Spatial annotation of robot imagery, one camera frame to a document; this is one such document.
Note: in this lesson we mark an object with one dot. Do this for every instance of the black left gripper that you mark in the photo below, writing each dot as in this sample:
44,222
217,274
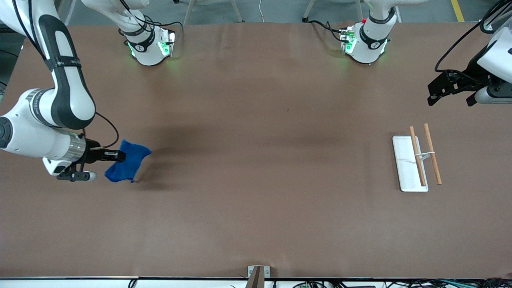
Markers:
471,74

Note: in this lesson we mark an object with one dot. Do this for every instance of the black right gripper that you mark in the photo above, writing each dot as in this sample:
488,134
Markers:
93,153

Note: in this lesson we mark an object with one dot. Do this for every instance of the blue microfibre towel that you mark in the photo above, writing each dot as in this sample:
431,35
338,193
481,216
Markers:
132,160

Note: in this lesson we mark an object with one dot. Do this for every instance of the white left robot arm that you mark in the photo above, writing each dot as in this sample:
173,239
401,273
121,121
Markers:
368,44

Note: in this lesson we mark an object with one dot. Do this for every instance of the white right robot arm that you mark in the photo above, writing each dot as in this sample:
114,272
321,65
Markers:
68,104

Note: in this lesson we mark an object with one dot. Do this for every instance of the grey metal stand legs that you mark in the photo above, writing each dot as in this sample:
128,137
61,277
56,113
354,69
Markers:
188,12
308,12

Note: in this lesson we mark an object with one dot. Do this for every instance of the grey metal camera mount bracket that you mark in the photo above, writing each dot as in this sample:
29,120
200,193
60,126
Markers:
258,276

